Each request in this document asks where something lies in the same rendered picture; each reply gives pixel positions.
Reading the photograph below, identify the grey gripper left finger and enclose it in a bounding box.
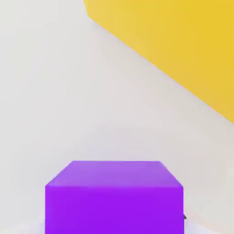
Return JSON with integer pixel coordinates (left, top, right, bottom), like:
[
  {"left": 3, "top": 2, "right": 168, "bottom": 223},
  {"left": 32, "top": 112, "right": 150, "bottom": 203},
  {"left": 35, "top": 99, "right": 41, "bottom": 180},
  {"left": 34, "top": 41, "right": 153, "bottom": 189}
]
[{"left": 21, "top": 218, "right": 46, "bottom": 234}]

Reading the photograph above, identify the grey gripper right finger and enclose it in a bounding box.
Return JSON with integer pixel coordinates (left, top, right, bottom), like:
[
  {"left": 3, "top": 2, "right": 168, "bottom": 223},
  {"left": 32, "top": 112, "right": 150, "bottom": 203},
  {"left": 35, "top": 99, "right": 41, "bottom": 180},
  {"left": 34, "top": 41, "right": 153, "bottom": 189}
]
[{"left": 183, "top": 213, "right": 209, "bottom": 234}]

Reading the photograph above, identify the small purple cube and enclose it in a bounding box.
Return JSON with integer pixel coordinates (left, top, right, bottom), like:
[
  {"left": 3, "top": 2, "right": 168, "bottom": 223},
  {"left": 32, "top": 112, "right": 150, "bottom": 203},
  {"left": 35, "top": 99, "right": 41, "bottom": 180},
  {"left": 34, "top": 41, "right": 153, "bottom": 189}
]
[{"left": 45, "top": 160, "right": 184, "bottom": 234}]

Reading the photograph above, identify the large yellow box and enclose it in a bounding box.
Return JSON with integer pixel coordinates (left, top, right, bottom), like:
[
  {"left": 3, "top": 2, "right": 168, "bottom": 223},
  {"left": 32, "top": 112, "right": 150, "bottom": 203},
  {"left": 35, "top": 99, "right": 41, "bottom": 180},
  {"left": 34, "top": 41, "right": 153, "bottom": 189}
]
[{"left": 83, "top": 0, "right": 234, "bottom": 125}]

